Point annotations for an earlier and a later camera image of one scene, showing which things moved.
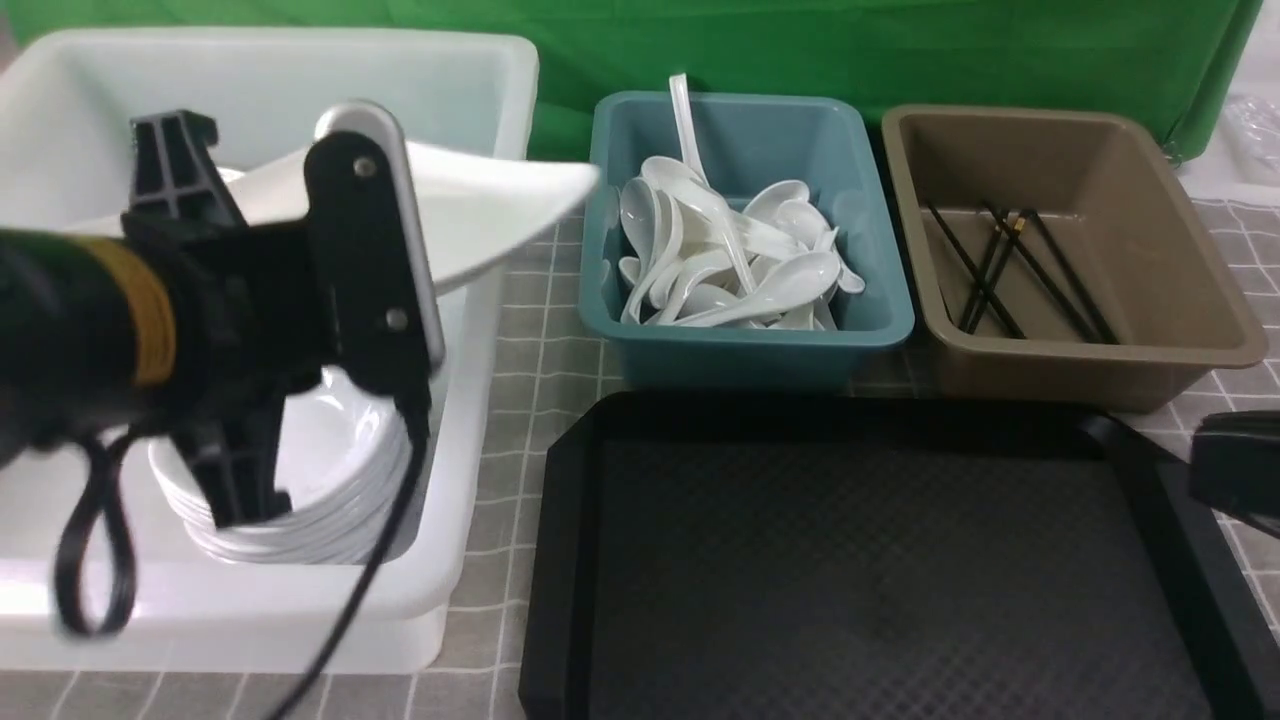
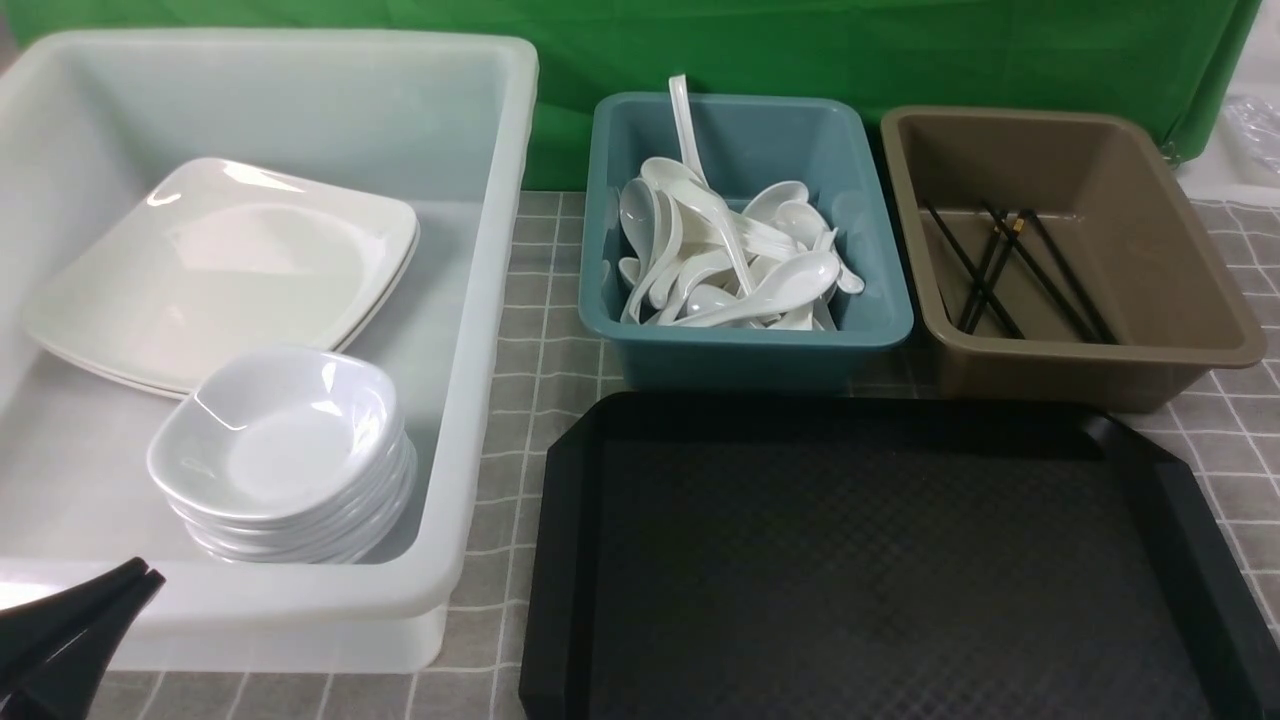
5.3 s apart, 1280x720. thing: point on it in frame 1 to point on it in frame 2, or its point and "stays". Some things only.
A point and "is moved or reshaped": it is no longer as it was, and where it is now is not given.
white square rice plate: [475, 201] is moved or reshaped
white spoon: [790, 280] stays
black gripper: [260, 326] to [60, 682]
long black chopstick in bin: [1043, 272] stays
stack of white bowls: [346, 466] stays
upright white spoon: [689, 143] stays
